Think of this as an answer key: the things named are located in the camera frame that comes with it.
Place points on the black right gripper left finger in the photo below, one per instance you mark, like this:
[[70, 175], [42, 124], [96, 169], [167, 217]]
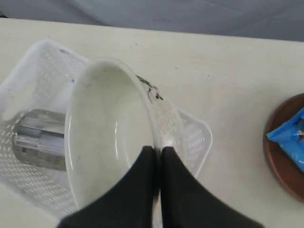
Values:
[[128, 204]]

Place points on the blue chips bag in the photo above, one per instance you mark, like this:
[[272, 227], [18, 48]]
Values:
[[290, 137]]

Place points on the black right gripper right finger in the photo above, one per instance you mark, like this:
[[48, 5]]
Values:
[[185, 203]]

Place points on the grey ceramic bowl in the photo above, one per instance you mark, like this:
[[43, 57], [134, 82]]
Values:
[[111, 114]]

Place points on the silver metal cup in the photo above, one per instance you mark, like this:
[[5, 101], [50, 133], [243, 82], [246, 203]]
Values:
[[38, 139]]

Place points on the white perforated plastic basket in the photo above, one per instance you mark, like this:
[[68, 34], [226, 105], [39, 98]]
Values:
[[43, 79]]

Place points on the brown round plate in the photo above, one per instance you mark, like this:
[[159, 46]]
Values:
[[290, 177]]

